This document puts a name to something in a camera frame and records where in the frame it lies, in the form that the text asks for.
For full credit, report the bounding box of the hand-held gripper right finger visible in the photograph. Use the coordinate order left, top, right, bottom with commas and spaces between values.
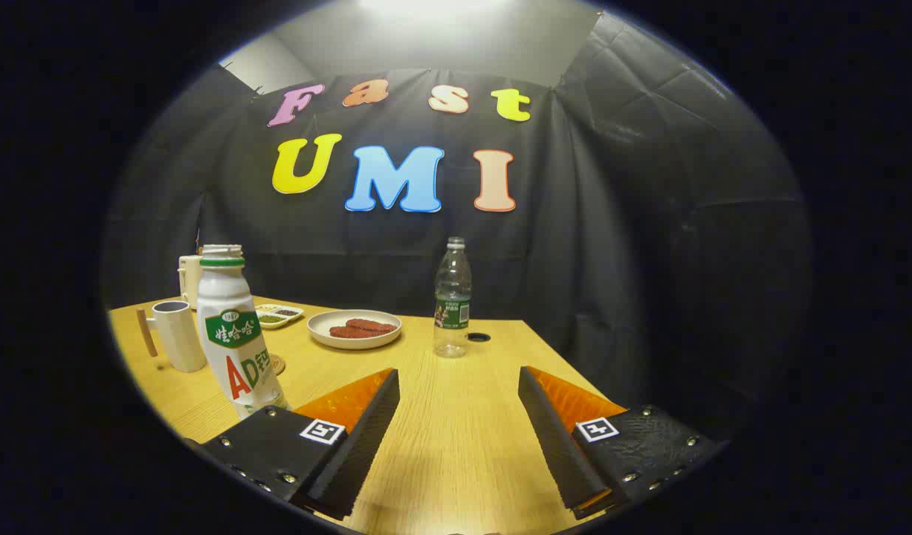
518, 366, 728, 521

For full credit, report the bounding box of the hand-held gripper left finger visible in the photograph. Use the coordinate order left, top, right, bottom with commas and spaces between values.
200, 368, 401, 521

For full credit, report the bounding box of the white juice bottle green label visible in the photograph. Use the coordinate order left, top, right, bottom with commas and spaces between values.
195, 244, 289, 419

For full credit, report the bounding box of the white cup wooden handle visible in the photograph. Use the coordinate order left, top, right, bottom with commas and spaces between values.
136, 300, 207, 373

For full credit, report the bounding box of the clear plastic water bottle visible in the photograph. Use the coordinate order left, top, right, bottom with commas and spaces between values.
434, 237, 473, 358

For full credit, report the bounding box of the wooden table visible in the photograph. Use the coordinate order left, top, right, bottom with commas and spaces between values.
108, 296, 627, 535

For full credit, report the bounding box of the white round plate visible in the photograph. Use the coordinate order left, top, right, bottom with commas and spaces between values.
307, 309, 403, 350

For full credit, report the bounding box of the white divided dish of beans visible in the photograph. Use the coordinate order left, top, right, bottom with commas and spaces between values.
255, 303, 305, 329

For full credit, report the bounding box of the cream toaster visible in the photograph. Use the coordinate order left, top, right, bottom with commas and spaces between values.
178, 254, 204, 310

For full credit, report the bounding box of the bright ceiling light panel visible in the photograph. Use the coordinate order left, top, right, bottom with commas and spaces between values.
355, 0, 516, 16

